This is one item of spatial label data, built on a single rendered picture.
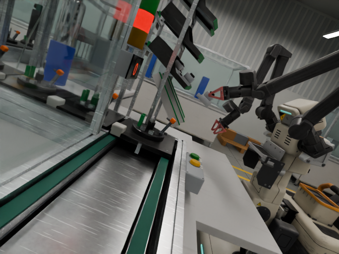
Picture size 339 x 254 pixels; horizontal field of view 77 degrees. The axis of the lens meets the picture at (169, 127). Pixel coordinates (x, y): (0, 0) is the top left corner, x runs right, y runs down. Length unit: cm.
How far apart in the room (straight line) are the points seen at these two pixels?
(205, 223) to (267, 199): 66
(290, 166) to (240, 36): 871
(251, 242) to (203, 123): 427
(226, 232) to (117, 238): 39
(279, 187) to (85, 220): 108
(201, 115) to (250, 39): 564
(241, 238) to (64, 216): 53
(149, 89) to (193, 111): 110
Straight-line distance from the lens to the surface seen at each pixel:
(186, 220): 69
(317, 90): 1100
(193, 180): 73
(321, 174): 612
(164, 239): 44
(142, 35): 67
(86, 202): 52
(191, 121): 491
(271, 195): 133
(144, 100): 489
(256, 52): 990
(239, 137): 661
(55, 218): 47
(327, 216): 153
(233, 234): 77
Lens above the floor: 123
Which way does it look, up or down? 13 degrees down
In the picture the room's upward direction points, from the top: 23 degrees clockwise
